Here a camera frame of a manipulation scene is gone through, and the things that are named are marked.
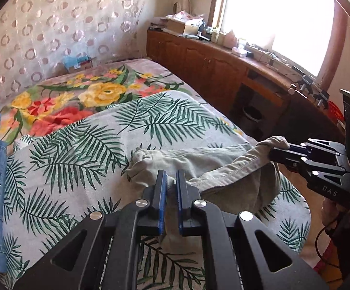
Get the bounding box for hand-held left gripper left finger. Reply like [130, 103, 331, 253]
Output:
[14, 169, 168, 290]

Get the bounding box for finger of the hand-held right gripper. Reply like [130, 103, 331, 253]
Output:
[267, 147, 348, 185]
[288, 138, 347, 158]

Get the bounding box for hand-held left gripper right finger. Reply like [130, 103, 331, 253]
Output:
[176, 169, 329, 290]

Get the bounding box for grey pants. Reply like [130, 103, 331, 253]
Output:
[125, 136, 292, 244]

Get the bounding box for person's right hand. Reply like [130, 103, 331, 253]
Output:
[321, 199, 341, 228]

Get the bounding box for red basket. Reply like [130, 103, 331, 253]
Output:
[327, 100, 346, 124]

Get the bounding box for black metal device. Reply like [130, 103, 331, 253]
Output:
[288, 74, 315, 95]
[313, 90, 331, 109]

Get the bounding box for black trash bin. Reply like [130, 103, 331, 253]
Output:
[242, 106, 264, 128]

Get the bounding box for palm leaf printed sheet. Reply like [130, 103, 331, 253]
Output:
[3, 90, 311, 290]

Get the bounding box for white power strip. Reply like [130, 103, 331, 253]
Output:
[247, 45, 293, 67]

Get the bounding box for long wooden cabinet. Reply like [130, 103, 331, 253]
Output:
[146, 29, 344, 145]

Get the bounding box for floral blanket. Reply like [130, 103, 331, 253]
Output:
[0, 58, 245, 154]

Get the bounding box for window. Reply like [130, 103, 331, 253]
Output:
[211, 0, 335, 77]

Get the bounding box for cardboard box with blue contents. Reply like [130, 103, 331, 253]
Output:
[62, 55, 93, 73]

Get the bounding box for open cardboard box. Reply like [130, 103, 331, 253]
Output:
[165, 18, 194, 36]

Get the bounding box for crumpled printed paper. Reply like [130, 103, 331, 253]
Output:
[175, 10, 206, 22]

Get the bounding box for circle patterned curtain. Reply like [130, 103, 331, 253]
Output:
[0, 0, 148, 112]

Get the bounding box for black cable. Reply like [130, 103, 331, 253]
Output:
[315, 214, 344, 281]

